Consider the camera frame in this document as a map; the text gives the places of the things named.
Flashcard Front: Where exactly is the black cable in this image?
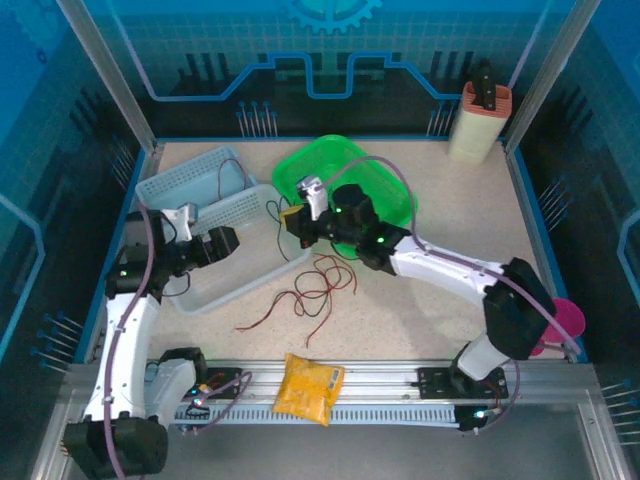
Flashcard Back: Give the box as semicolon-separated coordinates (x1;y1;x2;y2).
293;269;352;319
264;197;297;264

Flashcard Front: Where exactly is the thin dark red cable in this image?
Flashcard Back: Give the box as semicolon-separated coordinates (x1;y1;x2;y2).
218;158;248;201

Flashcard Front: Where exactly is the long red cable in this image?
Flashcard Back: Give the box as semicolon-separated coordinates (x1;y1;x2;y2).
234;253;359;334

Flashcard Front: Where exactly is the white plastic basket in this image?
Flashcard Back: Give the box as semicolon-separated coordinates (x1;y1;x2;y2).
162;183;312;316

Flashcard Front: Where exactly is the green plastic basket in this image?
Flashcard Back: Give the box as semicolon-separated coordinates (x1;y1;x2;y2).
271;133;419;261

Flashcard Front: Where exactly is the light blue plastic basket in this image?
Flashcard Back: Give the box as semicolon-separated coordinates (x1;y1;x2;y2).
134;144;261;211

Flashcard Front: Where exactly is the beige knife block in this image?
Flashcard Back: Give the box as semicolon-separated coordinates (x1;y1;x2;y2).
447;81;514;164

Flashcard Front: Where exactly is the yellow snack packet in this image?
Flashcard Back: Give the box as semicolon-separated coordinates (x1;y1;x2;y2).
271;352;346;428

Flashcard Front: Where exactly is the magenta plastic cup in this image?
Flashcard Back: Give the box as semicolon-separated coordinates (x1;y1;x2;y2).
529;298;586;356

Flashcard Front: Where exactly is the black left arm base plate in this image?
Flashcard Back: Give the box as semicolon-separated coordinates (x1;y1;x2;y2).
204;367;244;401

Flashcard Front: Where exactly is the aluminium mounting rail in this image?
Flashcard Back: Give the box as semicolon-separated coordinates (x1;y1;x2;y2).
67;357;594;406

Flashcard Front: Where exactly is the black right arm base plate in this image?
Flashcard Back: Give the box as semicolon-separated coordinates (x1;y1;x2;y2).
417;367;509;401

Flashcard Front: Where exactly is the aluminium frame post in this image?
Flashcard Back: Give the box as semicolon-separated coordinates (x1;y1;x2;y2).
54;0;166;154
502;0;601;151

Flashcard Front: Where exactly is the black knife handle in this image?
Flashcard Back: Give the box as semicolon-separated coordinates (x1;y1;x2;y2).
472;58;497;110

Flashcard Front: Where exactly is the white slotted cable duct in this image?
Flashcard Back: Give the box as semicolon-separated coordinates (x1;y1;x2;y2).
172;402;461;427

